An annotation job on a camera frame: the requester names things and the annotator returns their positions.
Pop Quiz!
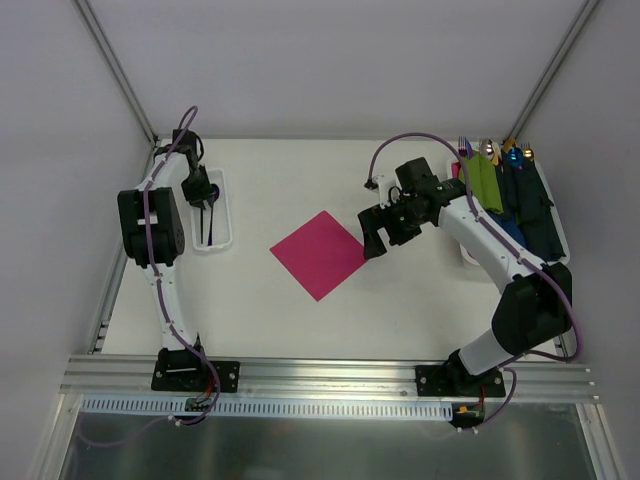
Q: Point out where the purple metallic spoon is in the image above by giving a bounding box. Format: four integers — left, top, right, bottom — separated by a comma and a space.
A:
207, 183, 220, 246

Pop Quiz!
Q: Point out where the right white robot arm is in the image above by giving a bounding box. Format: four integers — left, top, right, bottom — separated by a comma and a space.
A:
358, 158, 572, 397

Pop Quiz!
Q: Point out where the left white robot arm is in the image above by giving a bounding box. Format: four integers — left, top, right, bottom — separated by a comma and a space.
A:
117, 128, 220, 398

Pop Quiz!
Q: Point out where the magenta paper napkin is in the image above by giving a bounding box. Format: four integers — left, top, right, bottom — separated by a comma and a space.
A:
270, 211, 366, 301

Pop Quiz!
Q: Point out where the green rolled napkin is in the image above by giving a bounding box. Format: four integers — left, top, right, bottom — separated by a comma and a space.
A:
458, 153, 504, 214

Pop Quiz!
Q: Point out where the purple fork in roll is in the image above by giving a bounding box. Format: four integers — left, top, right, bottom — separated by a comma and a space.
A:
457, 136, 474, 158

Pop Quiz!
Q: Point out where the blue rolled napkin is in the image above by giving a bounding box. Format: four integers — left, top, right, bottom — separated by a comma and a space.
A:
489, 212, 527, 248

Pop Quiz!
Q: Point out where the silver spoon in roll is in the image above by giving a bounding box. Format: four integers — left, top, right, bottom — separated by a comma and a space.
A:
479, 138, 500, 165

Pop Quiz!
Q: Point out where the dark navy rolled napkin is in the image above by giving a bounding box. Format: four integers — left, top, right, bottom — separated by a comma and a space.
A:
502, 161, 564, 262

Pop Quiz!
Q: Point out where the small white utensil basket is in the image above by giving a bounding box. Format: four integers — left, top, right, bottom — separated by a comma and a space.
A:
190, 168, 233, 253

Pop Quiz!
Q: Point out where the large white storage basket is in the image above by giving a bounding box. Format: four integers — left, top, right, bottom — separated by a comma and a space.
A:
452, 154, 568, 262

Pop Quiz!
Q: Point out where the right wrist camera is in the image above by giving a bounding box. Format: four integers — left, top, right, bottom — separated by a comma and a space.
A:
364, 175, 402, 209

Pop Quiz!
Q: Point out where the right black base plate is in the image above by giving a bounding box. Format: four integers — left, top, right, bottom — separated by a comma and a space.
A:
414, 364, 506, 398

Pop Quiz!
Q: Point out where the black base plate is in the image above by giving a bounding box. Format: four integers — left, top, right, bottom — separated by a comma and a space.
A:
151, 358, 240, 393
414, 364, 506, 398

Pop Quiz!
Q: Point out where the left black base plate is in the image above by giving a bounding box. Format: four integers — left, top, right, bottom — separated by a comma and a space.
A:
151, 358, 240, 393

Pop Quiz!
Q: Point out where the left aluminium frame post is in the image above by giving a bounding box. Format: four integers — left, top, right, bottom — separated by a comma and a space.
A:
71, 0, 159, 145

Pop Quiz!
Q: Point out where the aluminium frame post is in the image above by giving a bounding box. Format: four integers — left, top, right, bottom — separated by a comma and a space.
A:
503, 0, 602, 140
71, 0, 159, 145

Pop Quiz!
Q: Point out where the aluminium front rail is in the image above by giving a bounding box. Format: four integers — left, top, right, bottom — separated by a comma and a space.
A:
60, 355, 602, 404

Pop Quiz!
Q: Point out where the white slotted cable duct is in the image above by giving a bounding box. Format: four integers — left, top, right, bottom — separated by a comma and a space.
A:
80, 395, 453, 422

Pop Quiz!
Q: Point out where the right aluminium frame post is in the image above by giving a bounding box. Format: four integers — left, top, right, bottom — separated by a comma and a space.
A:
503, 0, 602, 140

